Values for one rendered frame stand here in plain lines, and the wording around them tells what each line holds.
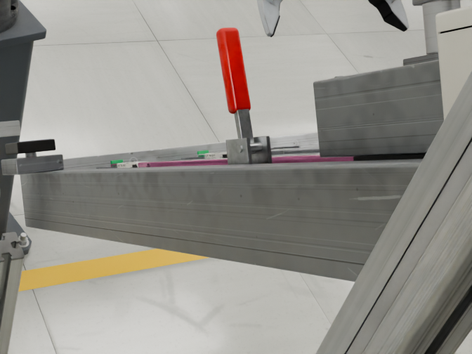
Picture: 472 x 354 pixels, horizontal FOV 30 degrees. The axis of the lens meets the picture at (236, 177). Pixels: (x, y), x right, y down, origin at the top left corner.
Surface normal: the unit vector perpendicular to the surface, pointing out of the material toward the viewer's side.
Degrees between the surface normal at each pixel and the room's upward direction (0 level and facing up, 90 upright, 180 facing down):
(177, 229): 90
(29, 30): 0
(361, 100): 90
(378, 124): 90
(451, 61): 90
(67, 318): 0
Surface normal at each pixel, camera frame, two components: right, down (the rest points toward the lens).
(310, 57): 0.26, -0.72
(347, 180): -0.87, 0.11
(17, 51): 0.62, 0.64
